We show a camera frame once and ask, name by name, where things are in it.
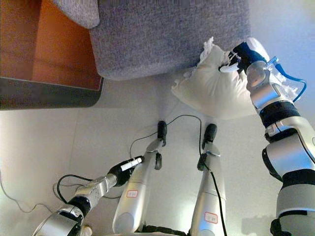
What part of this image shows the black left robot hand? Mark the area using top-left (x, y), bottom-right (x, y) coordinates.
top-left (107, 156), bottom-right (144, 187)

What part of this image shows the white ruffled pillow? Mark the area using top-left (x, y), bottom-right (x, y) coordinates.
top-left (171, 36), bottom-right (305, 120)

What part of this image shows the silver left robot leg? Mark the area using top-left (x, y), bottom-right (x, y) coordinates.
top-left (112, 137), bottom-right (165, 234)

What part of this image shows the silver robot leg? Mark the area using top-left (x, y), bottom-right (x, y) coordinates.
top-left (189, 144), bottom-right (227, 236)
top-left (112, 137), bottom-right (165, 234)

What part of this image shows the black left robot foot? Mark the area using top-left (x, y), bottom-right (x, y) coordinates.
top-left (157, 120), bottom-right (169, 146)

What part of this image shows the black robot foot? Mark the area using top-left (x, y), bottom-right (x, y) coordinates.
top-left (202, 123), bottom-right (218, 149)
top-left (157, 120), bottom-right (169, 146)

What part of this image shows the silver right robot leg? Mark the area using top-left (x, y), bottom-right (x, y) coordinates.
top-left (189, 144), bottom-right (227, 236)

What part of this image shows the black right robot foot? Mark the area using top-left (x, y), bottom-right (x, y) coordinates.
top-left (202, 123), bottom-right (218, 149)

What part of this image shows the glossy brown wardrobe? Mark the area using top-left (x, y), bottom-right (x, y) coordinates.
top-left (0, 0), bottom-right (105, 111)

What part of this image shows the grey fabric armchair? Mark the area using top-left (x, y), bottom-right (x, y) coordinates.
top-left (53, 0), bottom-right (252, 82)

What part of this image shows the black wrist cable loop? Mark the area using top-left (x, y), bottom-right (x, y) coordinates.
top-left (57, 174), bottom-right (95, 205)

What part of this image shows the thin black floor cable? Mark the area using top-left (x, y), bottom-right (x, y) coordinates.
top-left (129, 115), bottom-right (203, 159)

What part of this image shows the black cable along leg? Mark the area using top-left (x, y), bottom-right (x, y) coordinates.
top-left (197, 147), bottom-right (228, 236)

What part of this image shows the thin white floor cable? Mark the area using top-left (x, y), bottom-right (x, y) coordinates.
top-left (0, 169), bottom-right (60, 213)

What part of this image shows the blue wrist cable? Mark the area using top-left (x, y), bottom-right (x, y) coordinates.
top-left (270, 56), bottom-right (308, 102)

